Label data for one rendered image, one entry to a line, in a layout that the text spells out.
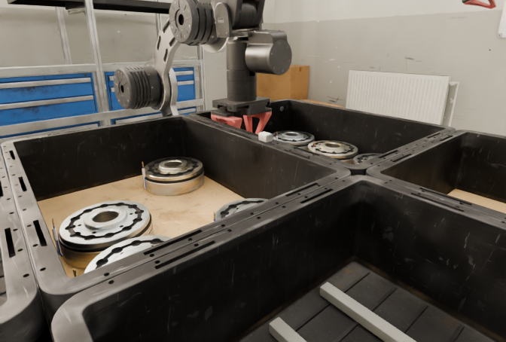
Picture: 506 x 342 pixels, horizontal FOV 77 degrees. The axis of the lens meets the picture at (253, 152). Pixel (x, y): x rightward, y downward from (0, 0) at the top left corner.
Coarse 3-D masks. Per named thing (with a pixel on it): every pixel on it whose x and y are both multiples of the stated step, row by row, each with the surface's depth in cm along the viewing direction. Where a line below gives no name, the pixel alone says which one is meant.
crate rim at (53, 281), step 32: (96, 128) 53; (224, 128) 53; (320, 160) 39; (32, 192) 31; (288, 192) 31; (32, 224) 25; (224, 224) 25; (32, 256) 21; (128, 256) 21; (160, 256) 21; (64, 288) 19
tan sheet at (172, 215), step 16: (80, 192) 53; (96, 192) 53; (112, 192) 53; (128, 192) 53; (144, 192) 53; (192, 192) 53; (208, 192) 53; (224, 192) 53; (48, 208) 48; (64, 208) 48; (80, 208) 48; (160, 208) 48; (176, 208) 48; (192, 208) 48; (208, 208) 48; (48, 224) 44; (160, 224) 44; (176, 224) 44; (192, 224) 44; (80, 272) 35
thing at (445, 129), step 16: (208, 112) 66; (352, 112) 67; (368, 112) 66; (432, 128) 56; (448, 128) 53; (288, 144) 45; (416, 144) 45; (336, 160) 39; (368, 160) 39; (384, 160) 39
